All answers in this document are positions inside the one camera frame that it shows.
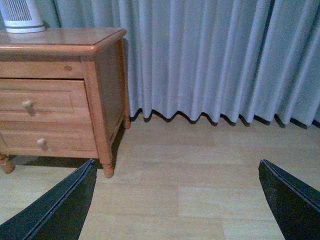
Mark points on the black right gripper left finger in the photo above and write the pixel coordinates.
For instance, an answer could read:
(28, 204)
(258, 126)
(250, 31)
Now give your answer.
(60, 213)

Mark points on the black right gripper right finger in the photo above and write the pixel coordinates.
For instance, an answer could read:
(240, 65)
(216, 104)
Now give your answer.
(294, 204)

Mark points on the drawer round knob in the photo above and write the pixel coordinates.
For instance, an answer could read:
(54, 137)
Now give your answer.
(27, 104)
(41, 142)

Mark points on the wooden nightstand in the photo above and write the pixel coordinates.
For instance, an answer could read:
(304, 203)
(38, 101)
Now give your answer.
(93, 55)

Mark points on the grey curtain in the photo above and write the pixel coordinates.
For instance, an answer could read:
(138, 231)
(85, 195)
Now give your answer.
(234, 58)

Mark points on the white air purifier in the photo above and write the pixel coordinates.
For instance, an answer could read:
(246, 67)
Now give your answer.
(21, 16)

